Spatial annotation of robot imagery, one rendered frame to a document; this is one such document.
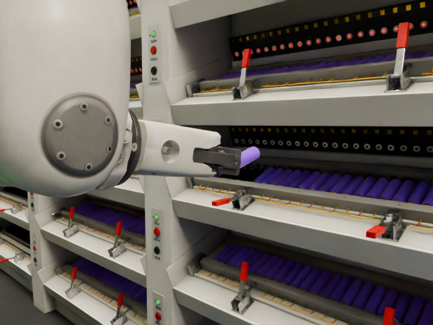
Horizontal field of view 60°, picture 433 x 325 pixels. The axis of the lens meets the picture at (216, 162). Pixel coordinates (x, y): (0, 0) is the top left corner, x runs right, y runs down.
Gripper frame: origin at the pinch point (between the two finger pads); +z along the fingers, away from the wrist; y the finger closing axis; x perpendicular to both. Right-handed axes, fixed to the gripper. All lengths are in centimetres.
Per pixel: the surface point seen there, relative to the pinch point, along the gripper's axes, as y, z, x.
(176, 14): 28.2, 13.9, -29.4
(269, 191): 7.6, 23.3, 4.1
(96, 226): 73, 29, 23
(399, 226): -15.6, 20.9, 6.1
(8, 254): 139, 29, 47
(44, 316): 98, 28, 59
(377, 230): -15.0, 14.3, 6.6
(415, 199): -16.1, 26.2, 2.3
